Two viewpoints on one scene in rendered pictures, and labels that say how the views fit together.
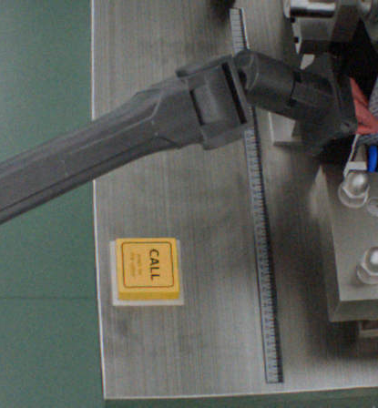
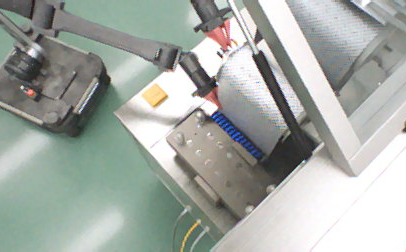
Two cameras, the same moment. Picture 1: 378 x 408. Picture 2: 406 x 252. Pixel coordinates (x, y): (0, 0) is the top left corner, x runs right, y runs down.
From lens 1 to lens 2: 0.74 m
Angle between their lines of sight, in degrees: 27
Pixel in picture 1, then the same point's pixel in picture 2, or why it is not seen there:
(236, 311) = (162, 123)
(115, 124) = (128, 38)
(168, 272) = (156, 99)
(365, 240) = (188, 131)
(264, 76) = (185, 62)
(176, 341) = (142, 115)
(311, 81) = (202, 75)
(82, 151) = (112, 36)
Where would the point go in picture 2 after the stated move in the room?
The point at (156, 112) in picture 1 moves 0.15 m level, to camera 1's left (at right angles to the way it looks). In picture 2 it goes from (142, 44) to (122, 9)
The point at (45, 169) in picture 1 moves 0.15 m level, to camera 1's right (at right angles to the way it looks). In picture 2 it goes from (98, 32) to (119, 70)
